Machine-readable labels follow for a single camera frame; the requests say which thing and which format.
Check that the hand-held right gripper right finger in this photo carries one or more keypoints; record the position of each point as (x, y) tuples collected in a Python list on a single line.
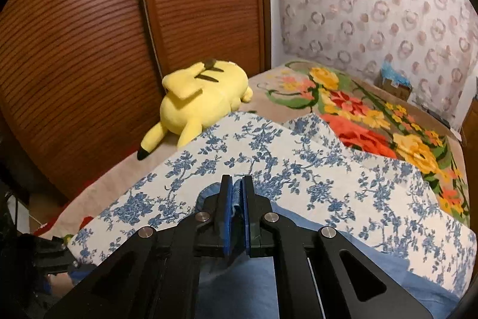
[(248, 225)]

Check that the yellow plush toy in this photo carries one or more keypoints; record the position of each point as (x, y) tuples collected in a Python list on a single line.
[(201, 98)]

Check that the beige bed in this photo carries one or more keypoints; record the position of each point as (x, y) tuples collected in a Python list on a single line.
[(112, 180)]

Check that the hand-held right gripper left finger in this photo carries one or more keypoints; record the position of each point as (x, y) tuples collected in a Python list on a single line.
[(224, 225)]

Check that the wooden cabinet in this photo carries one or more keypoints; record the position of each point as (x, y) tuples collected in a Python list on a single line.
[(471, 130)]

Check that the cardboard box with blue contents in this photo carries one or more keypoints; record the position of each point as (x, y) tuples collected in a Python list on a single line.
[(394, 85)]

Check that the blue floral white quilt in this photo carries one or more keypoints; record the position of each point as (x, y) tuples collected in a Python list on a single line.
[(261, 154)]

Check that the blue denim pants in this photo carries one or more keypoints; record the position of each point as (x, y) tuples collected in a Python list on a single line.
[(239, 285)]

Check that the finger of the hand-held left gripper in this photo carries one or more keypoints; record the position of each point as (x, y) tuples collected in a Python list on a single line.
[(80, 272)]

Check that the floral blanket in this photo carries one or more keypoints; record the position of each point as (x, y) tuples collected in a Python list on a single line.
[(354, 109)]

